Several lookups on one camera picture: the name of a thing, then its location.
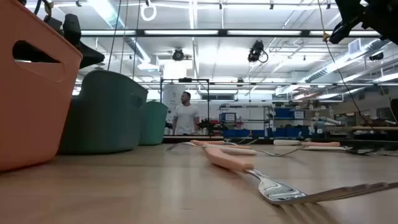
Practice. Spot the black metal background frame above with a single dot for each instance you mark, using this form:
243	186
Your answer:
186	80

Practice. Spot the black table frame rail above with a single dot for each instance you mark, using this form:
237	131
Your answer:
180	139

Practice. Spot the blue storage bins row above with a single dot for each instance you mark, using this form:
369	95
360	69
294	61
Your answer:
236	133
289	132

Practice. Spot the silver ventilation duct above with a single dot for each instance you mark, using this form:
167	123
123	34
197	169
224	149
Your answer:
342	63

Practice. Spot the orange plastic bin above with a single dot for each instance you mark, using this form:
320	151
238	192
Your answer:
31	109

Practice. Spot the white cylindrical pillar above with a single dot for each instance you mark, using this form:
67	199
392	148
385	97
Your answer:
169	99

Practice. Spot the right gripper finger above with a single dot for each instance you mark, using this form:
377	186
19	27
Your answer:
340	32

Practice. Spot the round black ceiling fixture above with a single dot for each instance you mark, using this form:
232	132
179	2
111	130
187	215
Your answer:
178	54

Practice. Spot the white vent grille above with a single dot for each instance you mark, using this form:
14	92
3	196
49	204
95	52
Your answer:
354	46

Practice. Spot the wooden background table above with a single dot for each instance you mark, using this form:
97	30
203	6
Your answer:
373	128

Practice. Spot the black background robot arm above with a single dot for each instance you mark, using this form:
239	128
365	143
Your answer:
208	124

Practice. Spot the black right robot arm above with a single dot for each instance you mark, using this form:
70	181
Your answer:
385	18

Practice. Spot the black overhead camera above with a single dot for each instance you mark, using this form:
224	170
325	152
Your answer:
255	51

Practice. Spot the blue storage bin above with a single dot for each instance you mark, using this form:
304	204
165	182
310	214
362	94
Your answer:
283	112

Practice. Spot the dark teal plastic bin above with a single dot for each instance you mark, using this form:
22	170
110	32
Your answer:
102	118

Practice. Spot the green teal plastic bin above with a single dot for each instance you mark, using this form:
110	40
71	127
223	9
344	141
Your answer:
154	124

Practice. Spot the person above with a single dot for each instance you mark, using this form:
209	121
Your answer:
186	118

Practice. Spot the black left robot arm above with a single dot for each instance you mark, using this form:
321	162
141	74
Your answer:
54	23

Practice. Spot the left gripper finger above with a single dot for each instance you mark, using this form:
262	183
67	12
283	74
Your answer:
88	56

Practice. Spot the blue box with white label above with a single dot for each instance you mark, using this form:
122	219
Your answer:
228	117

